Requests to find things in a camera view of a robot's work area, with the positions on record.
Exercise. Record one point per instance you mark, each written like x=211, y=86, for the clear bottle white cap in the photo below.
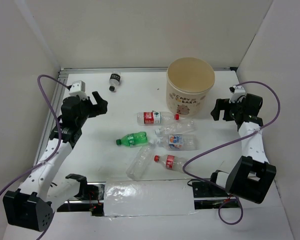
x=178, y=127

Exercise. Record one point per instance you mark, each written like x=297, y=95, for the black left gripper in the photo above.
x=102, y=109

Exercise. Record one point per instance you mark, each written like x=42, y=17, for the green plastic bottle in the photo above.
x=133, y=139

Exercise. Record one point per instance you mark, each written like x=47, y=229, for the long clear bottle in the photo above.
x=141, y=161

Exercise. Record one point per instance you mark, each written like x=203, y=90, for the red white label bottle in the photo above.
x=156, y=118

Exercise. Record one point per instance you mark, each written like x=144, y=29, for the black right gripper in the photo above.
x=221, y=104

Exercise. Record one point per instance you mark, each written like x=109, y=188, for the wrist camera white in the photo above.
x=77, y=89
x=238, y=93

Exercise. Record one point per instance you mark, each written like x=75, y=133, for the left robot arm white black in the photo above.
x=34, y=203

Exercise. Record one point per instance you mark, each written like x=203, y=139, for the beige capybara bin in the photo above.
x=189, y=80

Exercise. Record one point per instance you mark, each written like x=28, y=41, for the blue orange label bottle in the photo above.
x=178, y=142

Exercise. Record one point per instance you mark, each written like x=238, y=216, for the white tape sheet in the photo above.
x=148, y=198

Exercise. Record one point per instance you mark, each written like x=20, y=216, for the small black label bottle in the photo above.
x=114, y=81

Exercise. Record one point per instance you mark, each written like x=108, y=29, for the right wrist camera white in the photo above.
x=238, y=93

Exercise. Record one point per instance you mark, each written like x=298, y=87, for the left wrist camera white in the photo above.
x=77, y=89

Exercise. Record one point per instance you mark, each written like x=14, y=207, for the red label cola bottle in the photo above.
x=171, y=162

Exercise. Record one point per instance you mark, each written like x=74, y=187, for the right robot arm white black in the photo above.
x=252, y=175

